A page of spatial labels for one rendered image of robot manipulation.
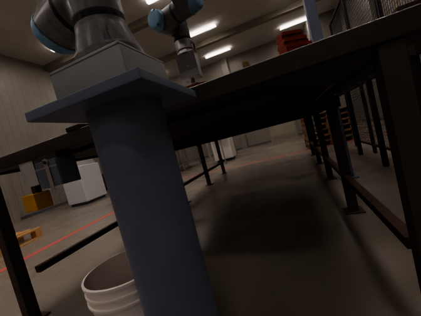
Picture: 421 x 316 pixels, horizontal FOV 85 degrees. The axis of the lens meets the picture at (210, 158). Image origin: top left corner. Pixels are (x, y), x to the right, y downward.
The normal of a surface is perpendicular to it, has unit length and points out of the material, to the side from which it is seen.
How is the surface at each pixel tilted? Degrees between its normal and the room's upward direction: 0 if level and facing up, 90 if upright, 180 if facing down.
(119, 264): 87
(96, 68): 90
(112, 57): 90
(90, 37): 74
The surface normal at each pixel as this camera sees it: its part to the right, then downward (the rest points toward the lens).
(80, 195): -0.24, 0.12
